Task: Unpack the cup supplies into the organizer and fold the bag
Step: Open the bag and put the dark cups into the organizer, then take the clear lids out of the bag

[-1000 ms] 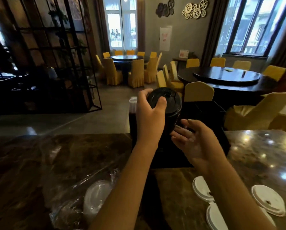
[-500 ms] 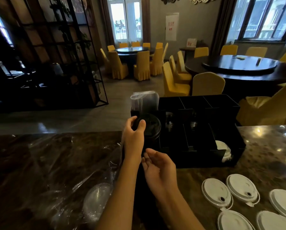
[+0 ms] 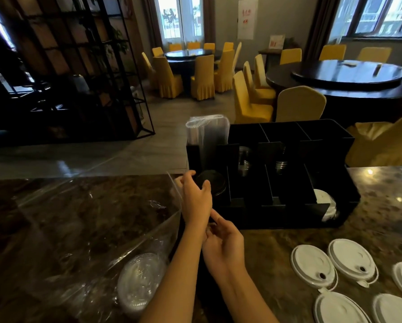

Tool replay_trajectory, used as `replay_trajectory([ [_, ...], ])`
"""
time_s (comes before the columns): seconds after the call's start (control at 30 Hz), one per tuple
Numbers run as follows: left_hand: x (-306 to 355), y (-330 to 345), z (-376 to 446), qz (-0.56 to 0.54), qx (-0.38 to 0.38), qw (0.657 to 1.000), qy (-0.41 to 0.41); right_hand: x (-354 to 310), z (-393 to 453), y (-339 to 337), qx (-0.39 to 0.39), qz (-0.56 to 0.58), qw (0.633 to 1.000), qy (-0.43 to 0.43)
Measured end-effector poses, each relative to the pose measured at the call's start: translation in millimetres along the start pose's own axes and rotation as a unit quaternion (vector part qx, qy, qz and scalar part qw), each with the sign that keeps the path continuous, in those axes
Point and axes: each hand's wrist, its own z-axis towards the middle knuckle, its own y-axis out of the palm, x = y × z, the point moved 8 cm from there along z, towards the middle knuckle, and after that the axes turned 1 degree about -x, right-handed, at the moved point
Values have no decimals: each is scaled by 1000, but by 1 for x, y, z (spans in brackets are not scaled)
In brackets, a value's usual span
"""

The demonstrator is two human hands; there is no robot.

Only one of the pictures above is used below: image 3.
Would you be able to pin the person's left hand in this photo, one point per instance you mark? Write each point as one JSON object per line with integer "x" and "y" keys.
{"x": 196, "y": 205}

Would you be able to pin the person's right hand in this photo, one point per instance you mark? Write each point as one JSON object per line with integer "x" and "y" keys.
{"x": 224, "y": 252}

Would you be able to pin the person's left thumb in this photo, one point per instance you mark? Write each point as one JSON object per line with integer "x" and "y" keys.
{"x": 206, "y": 188}

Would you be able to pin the person's right thumb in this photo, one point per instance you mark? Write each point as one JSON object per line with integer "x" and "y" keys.
{"x": 208, "y": 236}

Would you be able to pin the stack of black cup lids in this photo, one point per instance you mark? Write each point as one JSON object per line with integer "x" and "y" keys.
{"x": 216, "y": 183}

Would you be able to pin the person's right forearm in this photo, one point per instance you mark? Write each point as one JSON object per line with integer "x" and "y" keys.
{"x": 248, "y": 302}

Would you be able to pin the person's left forearm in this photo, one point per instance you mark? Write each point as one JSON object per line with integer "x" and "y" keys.
{"x": 174, "y": 282}

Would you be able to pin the stack of clear dome lids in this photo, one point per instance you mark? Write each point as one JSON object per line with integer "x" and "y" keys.
{"x": 281, "y": 164}

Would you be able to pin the bagged stack of clear lids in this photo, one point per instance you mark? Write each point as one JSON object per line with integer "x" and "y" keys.
{"x": 140, "y": 282}

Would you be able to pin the black compartment organizer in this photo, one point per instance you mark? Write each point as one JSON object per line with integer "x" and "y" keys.
{"x": 288, "y": 201}

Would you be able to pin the group of yellow covered chairs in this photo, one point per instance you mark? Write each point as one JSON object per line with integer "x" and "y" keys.
{"x": 300, "y": 104}
{"x": 202, "y": 77}

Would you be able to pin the stack of white lids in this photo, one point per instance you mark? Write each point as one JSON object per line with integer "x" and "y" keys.
{"x": 326, "y": 203}

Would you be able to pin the clear plastic bag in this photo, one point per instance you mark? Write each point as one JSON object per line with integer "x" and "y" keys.
{"x": 86, "y": 232}

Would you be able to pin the small dark round table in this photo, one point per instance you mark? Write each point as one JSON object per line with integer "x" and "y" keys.
{"x": 187, "y": 57}

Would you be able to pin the dark side table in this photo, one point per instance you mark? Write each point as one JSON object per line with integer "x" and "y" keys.
{"x": 270, "y": 58}

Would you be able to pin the tabletop sign card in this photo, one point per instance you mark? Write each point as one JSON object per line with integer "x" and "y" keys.
{"x": 276, "y": 42}

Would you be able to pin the green potted plant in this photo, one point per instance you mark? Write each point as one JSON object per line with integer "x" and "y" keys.
{"x": 119, "y": 40}

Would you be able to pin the large dark round table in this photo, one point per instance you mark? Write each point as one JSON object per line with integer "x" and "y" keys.
{"x": 355, "y": 97}

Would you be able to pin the black metal shelf divider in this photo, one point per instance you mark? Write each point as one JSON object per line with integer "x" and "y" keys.
{"x": 69, "y": 70}

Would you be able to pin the dark round turntable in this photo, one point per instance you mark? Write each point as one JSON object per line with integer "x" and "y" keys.
{"x": 349, "y": 74}

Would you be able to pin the brown curtain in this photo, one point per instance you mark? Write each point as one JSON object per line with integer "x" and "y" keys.
{"x": 320, "y": 26}

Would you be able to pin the window with white frame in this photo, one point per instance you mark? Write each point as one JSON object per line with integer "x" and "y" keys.
{"x": 179, "y": 18}

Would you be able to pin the white wall poster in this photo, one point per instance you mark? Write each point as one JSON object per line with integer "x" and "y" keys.
{"x": 247, "y": 18}

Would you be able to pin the window with dark frame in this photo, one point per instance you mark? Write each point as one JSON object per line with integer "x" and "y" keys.
{"x": 379, "y": 15}

